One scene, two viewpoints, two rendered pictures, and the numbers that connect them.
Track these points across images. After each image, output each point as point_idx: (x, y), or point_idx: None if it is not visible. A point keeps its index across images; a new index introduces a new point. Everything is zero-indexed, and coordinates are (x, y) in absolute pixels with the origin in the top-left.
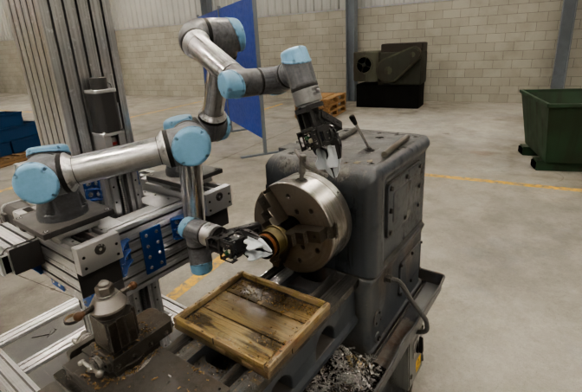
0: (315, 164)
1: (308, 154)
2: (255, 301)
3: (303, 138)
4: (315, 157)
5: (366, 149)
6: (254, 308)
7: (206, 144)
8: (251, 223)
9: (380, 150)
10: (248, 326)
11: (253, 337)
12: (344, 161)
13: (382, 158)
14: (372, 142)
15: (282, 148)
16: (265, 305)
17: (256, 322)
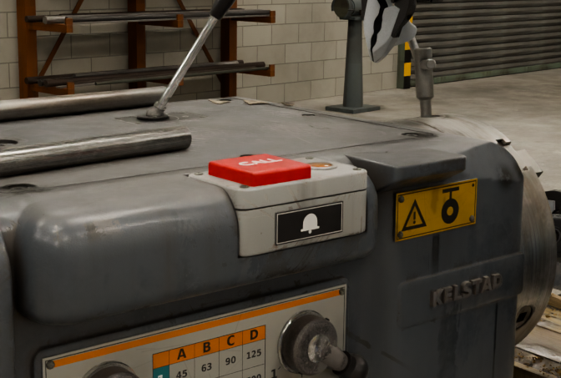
0: (416, 29)
1: (365, 127)
2: (547, 360)
3: None
4: (351, 120)
5: (161, 116)
6: (547, 350)
7: None
8: (557, 216)
9: (123, 115)
10: (555, 332)
11: (543, 320)
12: (284, 108)
13: (175, 103)
14: (77, 133)
15: (447, 152)
16: (523, 350)
17: (539, 335)
